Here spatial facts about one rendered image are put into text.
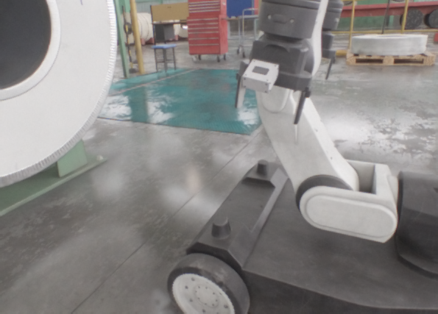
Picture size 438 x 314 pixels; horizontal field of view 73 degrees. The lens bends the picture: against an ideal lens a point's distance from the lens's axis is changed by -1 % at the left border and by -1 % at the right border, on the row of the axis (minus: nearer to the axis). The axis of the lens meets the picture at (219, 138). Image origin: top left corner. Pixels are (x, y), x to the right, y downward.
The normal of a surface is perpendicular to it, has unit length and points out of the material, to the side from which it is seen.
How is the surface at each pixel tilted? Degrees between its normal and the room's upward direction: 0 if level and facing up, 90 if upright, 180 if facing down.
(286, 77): 90
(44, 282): 0
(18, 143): 90
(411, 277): 0
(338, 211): 90
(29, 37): 69
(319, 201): 90
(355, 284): 0
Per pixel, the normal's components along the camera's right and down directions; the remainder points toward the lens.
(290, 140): -0.37, 0.70
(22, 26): -0.44, 0.16
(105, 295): -0.04, -0.93
